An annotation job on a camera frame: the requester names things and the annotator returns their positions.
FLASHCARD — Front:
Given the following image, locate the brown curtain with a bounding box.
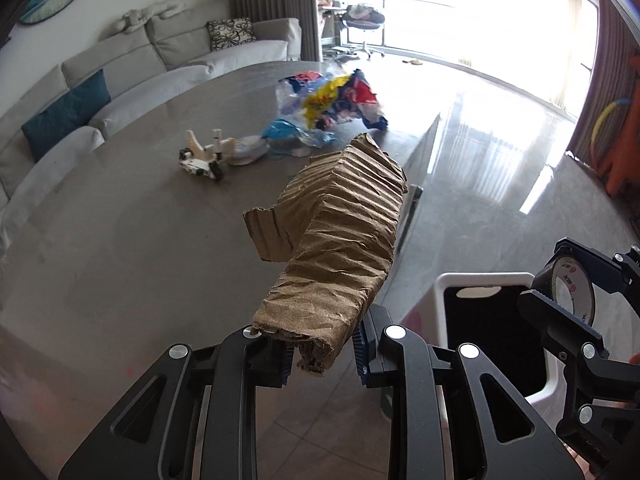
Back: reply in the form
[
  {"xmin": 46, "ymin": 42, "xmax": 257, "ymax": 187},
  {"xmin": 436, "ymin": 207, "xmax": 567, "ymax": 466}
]
[{"xmin": 565, "ymin": 0, "xmax": 640, "ymax": 163}]

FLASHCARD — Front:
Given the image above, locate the tape roll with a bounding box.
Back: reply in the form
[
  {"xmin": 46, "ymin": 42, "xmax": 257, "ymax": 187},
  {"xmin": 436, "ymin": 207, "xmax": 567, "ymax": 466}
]
[{"xmin": 532, "ymin": 255, "xmax": 597, "ymax": 328}]

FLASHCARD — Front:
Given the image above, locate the white paper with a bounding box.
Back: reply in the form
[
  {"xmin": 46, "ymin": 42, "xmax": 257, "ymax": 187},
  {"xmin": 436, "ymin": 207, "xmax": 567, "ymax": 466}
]
[{"xmin": 229, "ymin": 136, "xmax": 270, "ymax": 166}]

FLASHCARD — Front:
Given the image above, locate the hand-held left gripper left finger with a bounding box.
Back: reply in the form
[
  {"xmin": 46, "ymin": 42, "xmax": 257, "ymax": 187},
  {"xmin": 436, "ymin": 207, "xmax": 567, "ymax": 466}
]
[{"xmin": 57, "ymin": 326, "xmax": 294, "ymax": 480}]

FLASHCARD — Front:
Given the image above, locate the white plush toy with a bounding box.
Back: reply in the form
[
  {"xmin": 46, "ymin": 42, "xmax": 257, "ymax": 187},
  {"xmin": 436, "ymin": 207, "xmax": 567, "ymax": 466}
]
[{"xmin": 109, "ymin": 0, "xmax": 187, "ymax": 37}]

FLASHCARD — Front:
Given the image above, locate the brown cardboard piece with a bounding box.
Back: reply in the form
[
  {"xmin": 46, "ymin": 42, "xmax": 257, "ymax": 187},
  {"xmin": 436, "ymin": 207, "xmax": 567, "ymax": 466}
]
[{"xmin": 243, "ymin": 132, "xmax": 409, "ymax": 376}]

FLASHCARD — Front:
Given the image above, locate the yellow blue ring toy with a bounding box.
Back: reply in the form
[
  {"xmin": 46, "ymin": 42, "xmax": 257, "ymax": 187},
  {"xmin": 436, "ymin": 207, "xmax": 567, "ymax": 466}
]
[{"xmin": 591, "ymin": 98, "xmax": 632, "ymax": 162}]

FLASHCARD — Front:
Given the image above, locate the teal cushion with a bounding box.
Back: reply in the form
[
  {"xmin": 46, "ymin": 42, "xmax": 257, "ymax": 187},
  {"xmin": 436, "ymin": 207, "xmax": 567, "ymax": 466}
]
[{"xmin": 21, "ymin": 69, "xmax": 112, "ymax": 162}]

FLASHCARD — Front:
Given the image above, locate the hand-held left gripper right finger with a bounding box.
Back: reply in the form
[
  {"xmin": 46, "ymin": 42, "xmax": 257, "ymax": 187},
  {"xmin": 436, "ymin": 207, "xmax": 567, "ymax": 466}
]
[{"xmin": 352, "ymin": 305, "xmax": 586, "ymax": 480}]

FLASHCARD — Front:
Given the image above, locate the pile of colourful plastic wrappers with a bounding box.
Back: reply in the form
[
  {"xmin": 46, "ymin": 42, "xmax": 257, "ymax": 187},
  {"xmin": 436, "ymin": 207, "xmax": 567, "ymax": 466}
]
[{"xmin": 275, "ymin": 67, "xmax": 390, "ymax": 133}]

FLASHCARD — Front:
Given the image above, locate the white bin with black liner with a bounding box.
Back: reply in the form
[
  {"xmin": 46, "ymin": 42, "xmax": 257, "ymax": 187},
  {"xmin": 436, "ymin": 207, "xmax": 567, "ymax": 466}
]
[{"xmin": 434, "ymin": 272, "xmax": 566, "ymax": 406}]

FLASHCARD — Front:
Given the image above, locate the white cluttered desk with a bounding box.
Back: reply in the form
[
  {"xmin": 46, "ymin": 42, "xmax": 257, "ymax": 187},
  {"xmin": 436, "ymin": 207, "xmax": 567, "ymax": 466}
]
[{"xmin": 316, "ymin": 0, "xmax": 351, "ymax": 53}]

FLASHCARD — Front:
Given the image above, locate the floral patterned cushion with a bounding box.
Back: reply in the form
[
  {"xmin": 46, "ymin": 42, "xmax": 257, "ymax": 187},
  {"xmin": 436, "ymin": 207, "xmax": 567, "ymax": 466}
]
[{"xmin": 206, "ymin": 17, "xmax": 257, "ymax": 52}]

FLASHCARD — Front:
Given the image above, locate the office chair with clothes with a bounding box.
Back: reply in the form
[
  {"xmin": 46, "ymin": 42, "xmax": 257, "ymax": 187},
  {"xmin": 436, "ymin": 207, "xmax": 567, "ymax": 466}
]
[{"xmin": 341, "ymin": 4, "xmax": 387, "ymax": 61}]

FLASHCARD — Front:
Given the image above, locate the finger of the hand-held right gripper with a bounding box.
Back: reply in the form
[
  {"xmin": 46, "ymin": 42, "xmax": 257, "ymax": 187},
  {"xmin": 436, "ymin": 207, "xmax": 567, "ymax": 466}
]
[
  {"xmin": 554, "ymin": 239, "xmax": 640, "ymax": 294},
  {"xmin": 517, "ymin": 287, "xmax": 640, "ymax": 411}
]

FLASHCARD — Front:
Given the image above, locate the blue plastic wrapper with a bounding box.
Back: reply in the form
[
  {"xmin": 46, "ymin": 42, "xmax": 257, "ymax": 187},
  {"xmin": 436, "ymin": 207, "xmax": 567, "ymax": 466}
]
[{"xmin": 261, "ymin": 119, "xmax": 336, "ymax": 148}]

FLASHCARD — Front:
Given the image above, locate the grey sofa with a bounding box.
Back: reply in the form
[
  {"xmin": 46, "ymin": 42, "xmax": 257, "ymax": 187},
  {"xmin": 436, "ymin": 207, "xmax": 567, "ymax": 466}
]
[{"xmin": 0, "ymin": 17, "xmax": 303, "ymax": 261}]

